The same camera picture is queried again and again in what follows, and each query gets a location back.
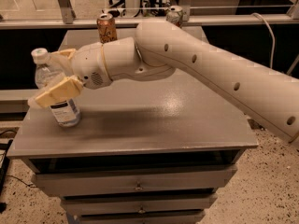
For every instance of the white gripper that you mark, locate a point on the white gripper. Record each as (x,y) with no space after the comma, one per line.
(89,65)

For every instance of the clear plastic tea bottle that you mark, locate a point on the clear plastic tea bottle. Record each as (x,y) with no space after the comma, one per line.
(65,112)

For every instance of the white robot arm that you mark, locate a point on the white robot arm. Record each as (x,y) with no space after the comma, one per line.
(155,51)

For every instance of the orange soda can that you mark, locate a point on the orange soda can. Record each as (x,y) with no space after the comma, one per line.
(106,28)

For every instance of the white green 7up can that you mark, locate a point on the white green 7up can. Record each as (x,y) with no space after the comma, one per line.
(175,15)

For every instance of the black device at left edge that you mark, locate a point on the black device at left edge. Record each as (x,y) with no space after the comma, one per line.
(4,162)

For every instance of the grey drawer cabinet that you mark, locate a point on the grey drawer cabinet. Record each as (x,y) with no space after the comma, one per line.
(174,122)

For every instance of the top grey drawer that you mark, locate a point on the top grey drawer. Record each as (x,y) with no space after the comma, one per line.
(135,181)

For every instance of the grey drawer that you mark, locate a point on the grey drawer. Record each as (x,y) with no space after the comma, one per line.
(167,217)
(135,181)
(144,203)

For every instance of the middle grey drawer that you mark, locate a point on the middle grey drawer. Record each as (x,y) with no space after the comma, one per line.
(144,203)

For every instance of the bottom grey drawer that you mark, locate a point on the bottom grey drawer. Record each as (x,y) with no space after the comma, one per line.
(167,217)

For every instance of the grey metal rail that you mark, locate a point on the grey metal rail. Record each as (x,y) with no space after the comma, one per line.
(214,20)

